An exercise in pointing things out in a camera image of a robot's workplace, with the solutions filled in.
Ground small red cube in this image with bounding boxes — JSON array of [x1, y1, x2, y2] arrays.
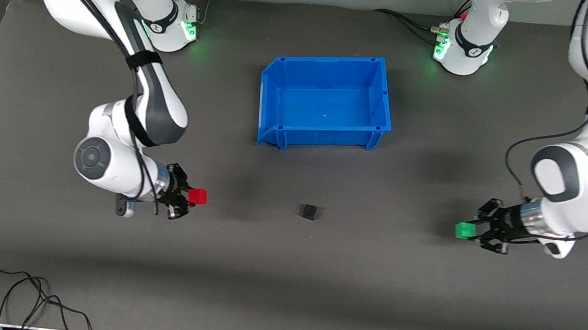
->
[[187, 188, 209, 206]]

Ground small green cube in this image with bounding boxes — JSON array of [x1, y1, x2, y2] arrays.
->
[[454, 221, 477, 241]]

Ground dark grey table mat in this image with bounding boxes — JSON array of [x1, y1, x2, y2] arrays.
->
[[0, 0, 588, 330]]

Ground blue plastic storage bin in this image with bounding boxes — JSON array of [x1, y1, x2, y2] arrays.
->
[[253, 45, 399, 161]]

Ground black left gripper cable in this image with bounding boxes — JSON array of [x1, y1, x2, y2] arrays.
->
[[500, 0, 588, 213]]

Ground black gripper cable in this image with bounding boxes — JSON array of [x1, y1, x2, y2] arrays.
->
[[500, 0, 588, 213], [0, 0, 182, 217]]

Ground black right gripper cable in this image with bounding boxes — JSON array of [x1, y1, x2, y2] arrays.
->
[[0, 0, 182, 217]]

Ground black left arm base cables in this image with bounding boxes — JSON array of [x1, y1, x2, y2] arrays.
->
[[370, 0, 473, 48]]

